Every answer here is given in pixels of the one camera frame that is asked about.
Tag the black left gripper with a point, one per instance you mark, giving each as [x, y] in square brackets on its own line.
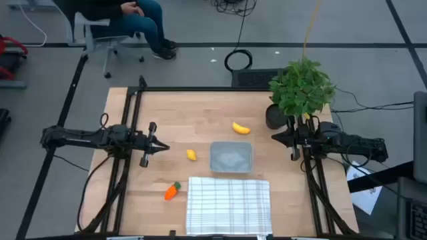
[141, 141]

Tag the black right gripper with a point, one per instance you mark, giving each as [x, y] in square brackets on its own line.
[307, 137]

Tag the yellow toy lemon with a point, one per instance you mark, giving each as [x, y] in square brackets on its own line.
[191, 155]

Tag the yellow toy banana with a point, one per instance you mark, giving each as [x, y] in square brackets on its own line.
[241, 129]

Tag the orange toy carrot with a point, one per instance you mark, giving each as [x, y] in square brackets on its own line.
[171, 192]

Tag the grey plastic tupperware container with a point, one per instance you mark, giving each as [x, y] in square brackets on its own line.
[231, 157]

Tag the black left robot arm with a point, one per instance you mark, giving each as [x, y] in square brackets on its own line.
[73, 136]

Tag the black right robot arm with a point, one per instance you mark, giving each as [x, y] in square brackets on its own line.
[360, 146]

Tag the black plant pot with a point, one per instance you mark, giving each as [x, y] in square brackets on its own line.
[275, 118]

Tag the green leafy plant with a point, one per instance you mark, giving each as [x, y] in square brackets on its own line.
[302, 88]

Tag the black floor box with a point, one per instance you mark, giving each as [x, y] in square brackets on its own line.
[253, 79]

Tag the white checked kitchen towel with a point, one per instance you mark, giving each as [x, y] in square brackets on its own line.
[228, 206]

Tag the white paper sheet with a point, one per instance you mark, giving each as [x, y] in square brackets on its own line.
[365, 196]

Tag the grey office chair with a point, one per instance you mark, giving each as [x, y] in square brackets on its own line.
[100, 41]

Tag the person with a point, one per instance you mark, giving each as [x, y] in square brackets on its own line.
[146, 23]

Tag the grey monitor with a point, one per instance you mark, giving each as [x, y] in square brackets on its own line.
[421, 133]

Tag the person's hand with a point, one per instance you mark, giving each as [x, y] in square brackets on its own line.
[131, 9]

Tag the black desk device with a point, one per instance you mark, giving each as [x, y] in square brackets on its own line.
[413, 213]

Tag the red tubular equipment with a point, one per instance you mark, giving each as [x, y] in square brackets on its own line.
[3, 45]

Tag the black aluminium table frame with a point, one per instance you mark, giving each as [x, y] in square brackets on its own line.
[200, 89]

